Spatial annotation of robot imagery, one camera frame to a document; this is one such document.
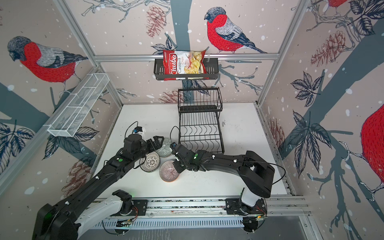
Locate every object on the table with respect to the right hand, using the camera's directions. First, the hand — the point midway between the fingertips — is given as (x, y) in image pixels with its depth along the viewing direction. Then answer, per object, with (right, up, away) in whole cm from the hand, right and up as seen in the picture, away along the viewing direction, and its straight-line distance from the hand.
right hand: (174, 166), depth 82 cm
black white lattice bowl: (-14, +1, +3) cm, 15 cm away
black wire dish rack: (+15, +26, +26) cm, 40 cm away
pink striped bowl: (-4, -3, +1) cm, 5 cm away
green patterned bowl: (-7, +7, +11) cm, 15 cm away
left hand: (-9, +15, -2) cm, 18 cm away
